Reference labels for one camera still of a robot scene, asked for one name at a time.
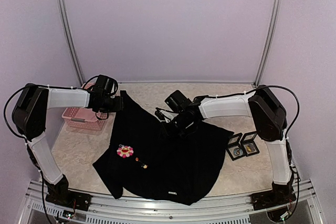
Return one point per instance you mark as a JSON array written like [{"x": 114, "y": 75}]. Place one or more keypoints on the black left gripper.
[{"x": 119, "y": 105}]

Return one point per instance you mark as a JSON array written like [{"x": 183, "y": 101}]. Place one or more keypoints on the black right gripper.
[{"x": 170, "y": 133}]

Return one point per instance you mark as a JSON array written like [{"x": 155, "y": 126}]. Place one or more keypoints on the black t-shirt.
[{"x": 182, "y": 170}]

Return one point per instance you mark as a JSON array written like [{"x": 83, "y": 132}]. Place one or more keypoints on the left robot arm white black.
[{"x": 29, "y": 117}]

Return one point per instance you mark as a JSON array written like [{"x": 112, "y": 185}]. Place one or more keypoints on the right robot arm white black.
[{"x": 270, "y": 120}]

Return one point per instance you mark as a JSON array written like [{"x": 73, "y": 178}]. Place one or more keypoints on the pink plastic basket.
[{"x": 86, "y": 119}]

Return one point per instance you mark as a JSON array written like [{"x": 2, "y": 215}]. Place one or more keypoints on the black display box left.
[{"x": 234, "y": 148}]

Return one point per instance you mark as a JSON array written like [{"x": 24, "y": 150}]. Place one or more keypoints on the black display box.
[
  {"x": 234, "y": 148},
  {"x": 248, "y": 143}
]

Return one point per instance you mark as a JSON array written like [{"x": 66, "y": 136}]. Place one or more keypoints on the black display box right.
[{"x": 248, "y": 143}]

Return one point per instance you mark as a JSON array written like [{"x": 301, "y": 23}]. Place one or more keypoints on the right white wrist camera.
[{"x": 164, "y": 115}]

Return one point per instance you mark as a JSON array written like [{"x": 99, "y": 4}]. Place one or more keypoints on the front aluminium rail base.
[{"x": 104, "y": 208}]

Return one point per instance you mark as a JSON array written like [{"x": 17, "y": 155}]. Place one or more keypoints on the left aluminium frame post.
[{"x": 70, "y": 41}]

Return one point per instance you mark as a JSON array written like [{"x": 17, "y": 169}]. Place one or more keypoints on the aluminium frame post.
[
  {"x": 70, "y": 41},
  {"x": 268, "y": 42}
]

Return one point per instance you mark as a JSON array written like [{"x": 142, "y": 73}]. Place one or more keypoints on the right aluminium frame post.
[{"x": 268, "y": 42}]

